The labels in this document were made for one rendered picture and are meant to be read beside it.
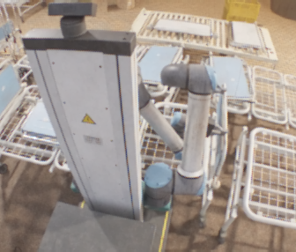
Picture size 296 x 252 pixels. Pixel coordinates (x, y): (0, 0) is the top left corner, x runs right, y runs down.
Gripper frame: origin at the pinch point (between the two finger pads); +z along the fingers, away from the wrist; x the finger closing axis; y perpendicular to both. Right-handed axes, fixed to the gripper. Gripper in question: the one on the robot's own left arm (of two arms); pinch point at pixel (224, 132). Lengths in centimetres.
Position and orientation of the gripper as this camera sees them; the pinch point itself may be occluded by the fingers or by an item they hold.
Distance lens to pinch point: 164.5
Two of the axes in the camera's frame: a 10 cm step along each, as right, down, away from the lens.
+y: 2.0, -7.3, 6.5
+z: 9.6, 2.6, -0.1
